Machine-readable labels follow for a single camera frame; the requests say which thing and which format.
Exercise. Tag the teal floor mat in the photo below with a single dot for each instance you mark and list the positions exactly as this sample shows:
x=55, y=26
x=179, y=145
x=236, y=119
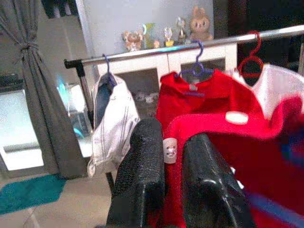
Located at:
x=28, y=194

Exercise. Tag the small crystal trophy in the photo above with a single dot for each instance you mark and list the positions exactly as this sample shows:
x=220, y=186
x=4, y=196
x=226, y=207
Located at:
x=169, y=36

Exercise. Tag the red plastic hanger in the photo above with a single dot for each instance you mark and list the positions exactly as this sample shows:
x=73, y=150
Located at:
x=257, y=45

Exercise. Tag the brown plush bunny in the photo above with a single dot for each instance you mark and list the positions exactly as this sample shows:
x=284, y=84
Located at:
x=200, y=23

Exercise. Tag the white garment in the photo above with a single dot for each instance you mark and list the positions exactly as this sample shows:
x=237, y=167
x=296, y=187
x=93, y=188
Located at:
x=280, y=90

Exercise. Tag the red garment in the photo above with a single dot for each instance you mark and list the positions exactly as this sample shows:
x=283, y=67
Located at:
x=249, y=161
x=213, y=102

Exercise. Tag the white container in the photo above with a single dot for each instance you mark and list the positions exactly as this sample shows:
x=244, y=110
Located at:
x=76, y=97

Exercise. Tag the grey basket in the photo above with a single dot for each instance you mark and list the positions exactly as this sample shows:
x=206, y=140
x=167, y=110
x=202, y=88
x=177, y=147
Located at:
x=82, y=128

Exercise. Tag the brown bear figurine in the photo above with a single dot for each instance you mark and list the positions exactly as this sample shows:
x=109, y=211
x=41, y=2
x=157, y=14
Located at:
x=131, y=41

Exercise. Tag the small orange figurine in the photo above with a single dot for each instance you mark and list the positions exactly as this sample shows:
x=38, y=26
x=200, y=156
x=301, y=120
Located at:
x=156, y=44

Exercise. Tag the white striped shirt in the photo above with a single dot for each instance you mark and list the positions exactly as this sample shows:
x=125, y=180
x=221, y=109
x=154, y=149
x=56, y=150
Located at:
x=111, y=128

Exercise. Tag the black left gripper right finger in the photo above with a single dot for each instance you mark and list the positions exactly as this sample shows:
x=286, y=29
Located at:
x=204, y=180

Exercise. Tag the metal clothes rack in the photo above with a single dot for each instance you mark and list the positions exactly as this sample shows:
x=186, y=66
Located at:
x=142, y=53

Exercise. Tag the green cup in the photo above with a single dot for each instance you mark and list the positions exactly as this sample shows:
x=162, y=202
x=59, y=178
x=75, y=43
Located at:
x=149, y=35

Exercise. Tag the grey curtain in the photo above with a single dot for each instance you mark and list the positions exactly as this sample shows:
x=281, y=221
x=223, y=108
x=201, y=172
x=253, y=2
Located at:
x=47, y=118

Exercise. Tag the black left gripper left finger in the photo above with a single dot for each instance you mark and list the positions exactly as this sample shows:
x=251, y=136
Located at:
x=142, y=166

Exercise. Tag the grey curtain tie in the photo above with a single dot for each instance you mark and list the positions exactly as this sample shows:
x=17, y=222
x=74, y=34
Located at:
x=29, y=46

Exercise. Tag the tall crystal trophy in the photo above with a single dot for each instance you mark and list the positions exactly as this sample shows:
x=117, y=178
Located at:
x=181, y=31

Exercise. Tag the blue plastic hanger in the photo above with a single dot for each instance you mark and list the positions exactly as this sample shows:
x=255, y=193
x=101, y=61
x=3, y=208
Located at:
x=197, y=69
x=108, y=71
x=273, y=209

